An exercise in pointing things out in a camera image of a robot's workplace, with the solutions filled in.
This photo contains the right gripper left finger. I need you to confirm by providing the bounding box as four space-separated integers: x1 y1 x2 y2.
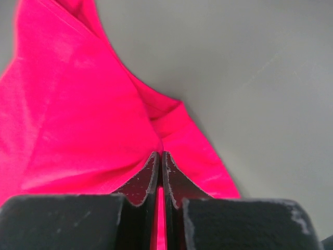
1 152 160 249

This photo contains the magenta t shirt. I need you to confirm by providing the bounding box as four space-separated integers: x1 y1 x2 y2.
1 1 239 249

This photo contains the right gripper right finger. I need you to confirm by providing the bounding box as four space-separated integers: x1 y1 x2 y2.
161 152 323 250

